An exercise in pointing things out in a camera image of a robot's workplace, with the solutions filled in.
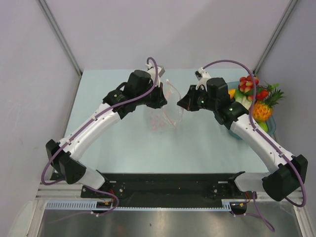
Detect green round fruit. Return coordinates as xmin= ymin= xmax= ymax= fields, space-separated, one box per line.
xmin=258 ymin=122 xmax=269 ymax=132

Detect right corner aluminium post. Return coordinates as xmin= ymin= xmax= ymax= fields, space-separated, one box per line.
xmin=252 ymin=0 xmax=299 ymax=75

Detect clear zip top bag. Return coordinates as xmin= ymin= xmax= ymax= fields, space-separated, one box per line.
xmin=144 ymin=79 xmax=184 ymax=131

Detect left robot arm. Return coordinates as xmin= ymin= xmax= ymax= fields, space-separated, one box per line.
xmin=45 ymin=66 xmax=167 ymax=198

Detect left corner aluminium post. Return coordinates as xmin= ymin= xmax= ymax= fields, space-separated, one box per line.
xmin=36 ymin=0 xmax=82 ymax=77

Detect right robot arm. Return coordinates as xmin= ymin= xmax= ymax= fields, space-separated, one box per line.
xmin=177 ymin=78 xmax=308 ymax=201

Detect yellow toy mango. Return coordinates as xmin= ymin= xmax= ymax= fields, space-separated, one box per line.
xmin=228 ymin=89 xmax=236 ymax=99

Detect white green cabbage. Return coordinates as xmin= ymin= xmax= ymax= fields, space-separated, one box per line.
xmin=234 ymin=89 xmax=252 ymax=110

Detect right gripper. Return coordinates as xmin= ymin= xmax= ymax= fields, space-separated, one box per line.
xmin=178 ymin=84 xmax=217 ymax=112

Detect white cable duct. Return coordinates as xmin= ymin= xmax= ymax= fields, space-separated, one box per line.
xmin=45 ymin=199 xmax=234 ymax=211

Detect orange toy pineapple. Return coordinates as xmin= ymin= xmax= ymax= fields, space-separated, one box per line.
xmin=253 ymin=83 xmax=284 ymax=123

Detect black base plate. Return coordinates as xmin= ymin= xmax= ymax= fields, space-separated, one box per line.
xmin=49 ymin=171 xmax=258 ymax=208

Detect corner aluminium post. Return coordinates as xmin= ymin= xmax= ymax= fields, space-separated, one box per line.
xmin=252 ymin=0 xmax=299 ymax=75
xmin=36 ymin=0 xmax=82 ymax=77

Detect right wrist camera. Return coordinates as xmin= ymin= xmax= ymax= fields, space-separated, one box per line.
xmin=195 ymin=67 xmax=211 ymax=91

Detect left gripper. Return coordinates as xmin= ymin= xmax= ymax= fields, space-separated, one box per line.
xmin=135 ymin=80 xmax=166 ymax=109

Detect teal plastic food tray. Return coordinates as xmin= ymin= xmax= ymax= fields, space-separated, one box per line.
xmin=227 ymin=81 xmax=276 ymax=140

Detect aluminium frame rail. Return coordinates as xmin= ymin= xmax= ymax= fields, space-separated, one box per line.
xmin=36 ymin=181 xmax=82 ymax=200

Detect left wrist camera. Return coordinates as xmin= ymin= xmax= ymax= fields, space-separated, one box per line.
xmin=146 ymin=63 xmax=165 ymax=87

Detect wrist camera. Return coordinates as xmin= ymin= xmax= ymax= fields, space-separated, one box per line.
xmin=146 ymin=63 xmax=165 ymax=87
xmin=195 ymin=67 xmax=211 ymax=91

